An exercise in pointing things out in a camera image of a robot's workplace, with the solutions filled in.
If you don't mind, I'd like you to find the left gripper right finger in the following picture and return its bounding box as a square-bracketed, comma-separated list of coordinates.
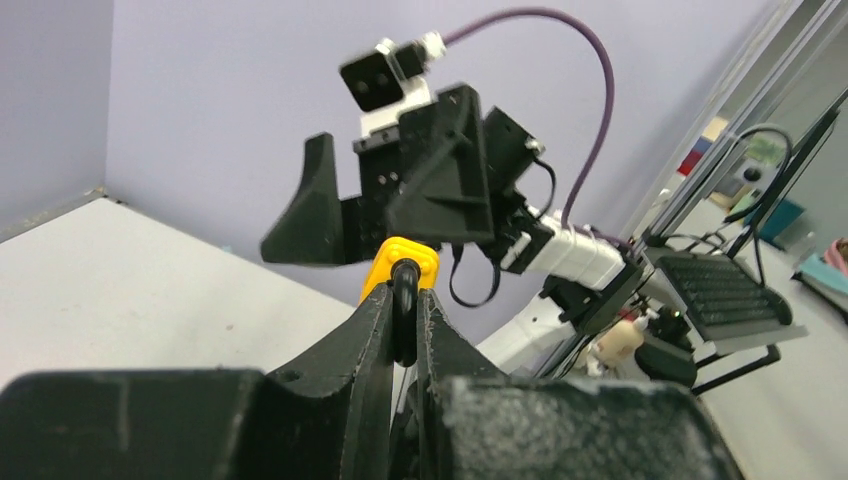
[417, 289, 742, 479]

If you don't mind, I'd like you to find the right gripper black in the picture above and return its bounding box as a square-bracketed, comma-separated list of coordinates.
[260, 83, 537, 266]

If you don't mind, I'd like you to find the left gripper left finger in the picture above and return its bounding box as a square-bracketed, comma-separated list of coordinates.
[1, 285, 394, 479]

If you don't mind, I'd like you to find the yellow padlock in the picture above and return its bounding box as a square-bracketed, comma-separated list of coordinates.
[359, 236, 440, 367]

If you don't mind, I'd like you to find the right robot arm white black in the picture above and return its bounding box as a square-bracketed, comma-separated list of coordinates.
[260, 81, 638, 372]

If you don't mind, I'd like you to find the black keyboard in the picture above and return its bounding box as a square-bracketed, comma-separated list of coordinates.
[654, 253, 793, 327]

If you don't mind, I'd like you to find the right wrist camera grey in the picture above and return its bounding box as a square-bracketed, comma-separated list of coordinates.
[339, 31, 447, 137]

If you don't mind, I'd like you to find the aluminium rail frame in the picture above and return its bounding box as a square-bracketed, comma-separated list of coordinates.
[623, 1, 847, 236]

